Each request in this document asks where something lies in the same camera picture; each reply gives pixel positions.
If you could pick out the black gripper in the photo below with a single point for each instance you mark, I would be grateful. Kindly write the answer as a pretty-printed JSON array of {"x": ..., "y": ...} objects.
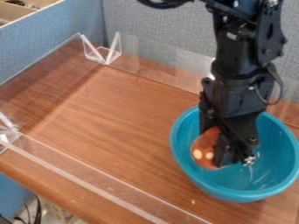
[{"x": 232, "y": 104}]

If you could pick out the brown toy mushroom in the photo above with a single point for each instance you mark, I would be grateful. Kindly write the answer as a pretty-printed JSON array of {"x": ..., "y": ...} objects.
[{"x": 204, "y": 149}]

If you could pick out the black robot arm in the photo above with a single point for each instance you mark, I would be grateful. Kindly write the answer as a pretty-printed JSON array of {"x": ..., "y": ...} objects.
[{"x": 250, "y": 39}]

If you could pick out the blue plastic bowl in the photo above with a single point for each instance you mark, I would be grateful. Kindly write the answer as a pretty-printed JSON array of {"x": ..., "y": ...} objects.
[{"x": 241, "y": 183}]

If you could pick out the clear acrylic back barrier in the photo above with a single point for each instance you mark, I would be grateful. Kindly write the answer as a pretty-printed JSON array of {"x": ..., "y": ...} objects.
[{"x": 181, "y": 68}]

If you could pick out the clear acrylic barrier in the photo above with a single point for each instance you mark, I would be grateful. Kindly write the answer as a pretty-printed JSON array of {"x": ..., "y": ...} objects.
[
  {"x": 181, "y": 68},
  {"x": 33, "y": 94},
  {"x": 46, "y": 159}
]

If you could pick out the clear acrylic front barrier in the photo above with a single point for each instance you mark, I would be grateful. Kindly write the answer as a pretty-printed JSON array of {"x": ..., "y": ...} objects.
[{"x": 46, "y": 159}]

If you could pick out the clear acrylic left barrier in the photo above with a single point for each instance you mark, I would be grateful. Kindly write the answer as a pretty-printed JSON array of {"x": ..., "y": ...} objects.
[{"x": 33, "y": 94}]

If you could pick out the clear acrylic corner bracket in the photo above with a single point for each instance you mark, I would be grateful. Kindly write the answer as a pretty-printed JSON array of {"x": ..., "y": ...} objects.
[{"x": 103, "y": 55}]

